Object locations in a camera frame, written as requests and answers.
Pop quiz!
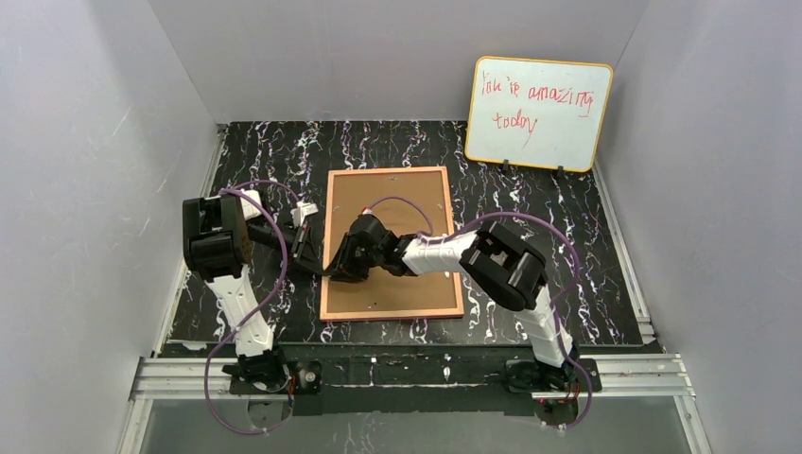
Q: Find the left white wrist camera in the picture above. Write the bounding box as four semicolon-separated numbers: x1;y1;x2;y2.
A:
290;201;319;228

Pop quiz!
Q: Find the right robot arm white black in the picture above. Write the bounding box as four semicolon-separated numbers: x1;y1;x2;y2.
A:
323;209;578;368

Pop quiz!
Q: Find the aluminium rail at front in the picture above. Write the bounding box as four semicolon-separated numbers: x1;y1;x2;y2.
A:
130;353;696;400

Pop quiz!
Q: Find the brown backing board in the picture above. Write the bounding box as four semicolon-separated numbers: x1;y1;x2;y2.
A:
326;170;459;316

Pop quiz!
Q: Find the whiteboard with red writing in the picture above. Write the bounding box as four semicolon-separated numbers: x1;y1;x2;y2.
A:
464;56;614;173

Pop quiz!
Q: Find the pink wooden photo frame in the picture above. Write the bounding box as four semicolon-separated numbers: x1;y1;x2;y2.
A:
319;166;466;323

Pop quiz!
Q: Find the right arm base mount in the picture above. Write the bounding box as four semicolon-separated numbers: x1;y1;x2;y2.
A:
502;358;602;398

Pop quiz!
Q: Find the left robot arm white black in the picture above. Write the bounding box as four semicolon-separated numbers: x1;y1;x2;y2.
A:
182;190;323;359

